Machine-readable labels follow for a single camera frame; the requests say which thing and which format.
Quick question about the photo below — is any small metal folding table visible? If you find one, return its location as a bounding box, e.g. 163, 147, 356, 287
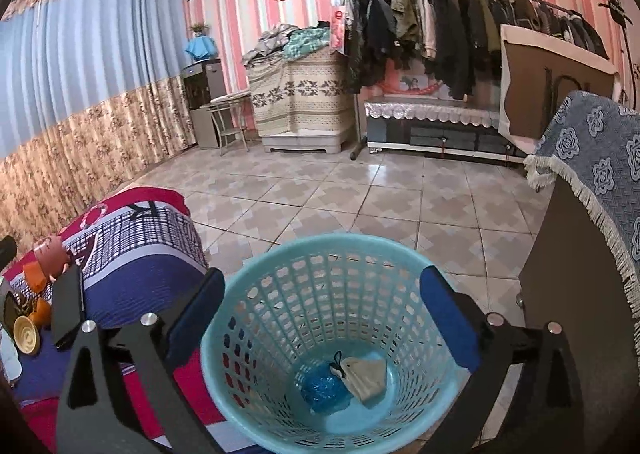
202, 89, 253, 155

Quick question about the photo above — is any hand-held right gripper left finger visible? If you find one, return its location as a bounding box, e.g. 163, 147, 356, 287
55, 267, 226, 454

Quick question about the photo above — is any small round yellow dish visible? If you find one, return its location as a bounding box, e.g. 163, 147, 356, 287
12, 315, 41, 355

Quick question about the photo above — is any metal clothes rack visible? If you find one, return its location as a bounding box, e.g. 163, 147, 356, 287
340, 0, 608, 160

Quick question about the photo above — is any pink wall poster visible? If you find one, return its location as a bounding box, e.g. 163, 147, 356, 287
382, 72, 451, 95

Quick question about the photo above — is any blue and floral curtain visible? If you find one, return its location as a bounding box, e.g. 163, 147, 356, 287
0, 0, 198, 245

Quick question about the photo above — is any pile of folded clothes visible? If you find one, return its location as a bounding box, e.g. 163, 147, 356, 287
242, 23, 333, 68

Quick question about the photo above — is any black smartphone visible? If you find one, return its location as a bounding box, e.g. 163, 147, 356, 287
51, 264, 86, 351

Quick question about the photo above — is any blue floral fringed cloth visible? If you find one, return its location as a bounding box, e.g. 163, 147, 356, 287
522, 90, 640, 320

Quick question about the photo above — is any blue cloth bottle cover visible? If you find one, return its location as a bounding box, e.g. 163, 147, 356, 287
185, 37, 218, 62

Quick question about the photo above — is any black low cabinet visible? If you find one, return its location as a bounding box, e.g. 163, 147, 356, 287
364, 99, 531, 167

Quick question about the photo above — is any brown board with white frame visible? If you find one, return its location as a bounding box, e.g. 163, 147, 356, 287
499, 24, 621, 155

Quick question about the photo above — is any white lace cloth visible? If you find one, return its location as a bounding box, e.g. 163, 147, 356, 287
364, 100, 503, 130

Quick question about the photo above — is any small orange fruit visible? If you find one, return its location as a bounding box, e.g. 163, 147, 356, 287
27, 299, 53, 327

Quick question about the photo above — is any pink hanging bag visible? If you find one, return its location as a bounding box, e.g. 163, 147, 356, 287
330, 4, 351, 55

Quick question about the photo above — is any white crumpled paper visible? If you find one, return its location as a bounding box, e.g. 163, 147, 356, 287
0, 329, 21, 380

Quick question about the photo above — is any light blue plastic basket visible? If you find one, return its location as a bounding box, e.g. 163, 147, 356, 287
200, 234, 481, 454

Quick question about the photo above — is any black wall sticker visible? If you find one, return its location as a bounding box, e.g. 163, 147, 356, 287
600, 0, 640, 105

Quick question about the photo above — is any small grey box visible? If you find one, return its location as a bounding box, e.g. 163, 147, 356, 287
0, 279, 21, 330

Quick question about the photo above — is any beige leaf-patterned cloth cover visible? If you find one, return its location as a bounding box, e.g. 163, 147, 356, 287
247, 52, 356, 137

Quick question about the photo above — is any dark brown cabinet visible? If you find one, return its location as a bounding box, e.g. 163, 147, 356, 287
517, 174, 640, 454

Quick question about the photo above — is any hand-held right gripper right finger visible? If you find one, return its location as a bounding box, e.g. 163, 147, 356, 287
419, 264, 586, 454

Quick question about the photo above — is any red and blue printed blanket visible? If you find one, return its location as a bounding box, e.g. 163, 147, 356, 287
0, 187, 261, 454

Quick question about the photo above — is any row of dark hanging clothes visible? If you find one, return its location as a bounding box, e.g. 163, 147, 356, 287
345, 0, 608, 100

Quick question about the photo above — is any blue plastic bag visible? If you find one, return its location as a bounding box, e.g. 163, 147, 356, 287
300, 361, 353, 415

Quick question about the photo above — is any grey water dispenser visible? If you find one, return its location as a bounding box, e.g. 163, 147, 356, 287
181, 58, 225, 150

